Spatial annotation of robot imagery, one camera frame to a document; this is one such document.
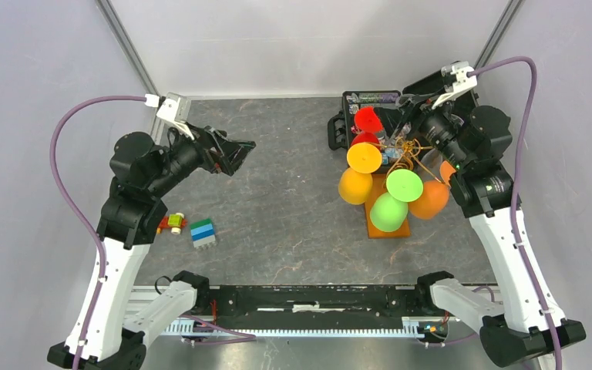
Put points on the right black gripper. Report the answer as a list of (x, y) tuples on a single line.
[(419, 106)]

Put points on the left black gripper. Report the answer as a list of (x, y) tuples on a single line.
[(229, 154)]

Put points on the red wine glass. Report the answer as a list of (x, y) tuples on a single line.
[(368, 125)]

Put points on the orange wine glass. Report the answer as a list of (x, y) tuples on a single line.
[(435, 195)]

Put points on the green wine glass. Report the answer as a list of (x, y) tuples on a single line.
[(404, 185)]

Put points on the yellow wine glass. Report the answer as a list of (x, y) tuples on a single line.
[(356, 182)]

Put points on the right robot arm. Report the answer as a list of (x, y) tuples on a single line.
[(527, 323)]

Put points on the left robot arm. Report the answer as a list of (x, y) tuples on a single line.
[(104, 337)]

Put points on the orange wooden rack base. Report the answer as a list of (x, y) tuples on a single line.
[(386, 216)]

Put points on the black poker chip case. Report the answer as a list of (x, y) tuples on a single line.
[(388, 129)]

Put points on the green blue toy block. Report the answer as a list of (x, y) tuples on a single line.
[(202, 233)]

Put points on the red toy car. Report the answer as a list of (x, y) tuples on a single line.
[(173, 222)]

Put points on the gold wire glass rack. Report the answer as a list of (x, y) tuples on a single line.
[(408, 152)]

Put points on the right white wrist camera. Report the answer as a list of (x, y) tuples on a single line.
[(457, 79)]

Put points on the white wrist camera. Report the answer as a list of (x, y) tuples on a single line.
[(173, 111), (457, 79)]

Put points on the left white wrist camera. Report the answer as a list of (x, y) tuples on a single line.
[(173, 111)]

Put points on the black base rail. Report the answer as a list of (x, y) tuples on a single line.
[(314, 306)]

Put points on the white cable duct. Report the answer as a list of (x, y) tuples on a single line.
[(185, 327)]

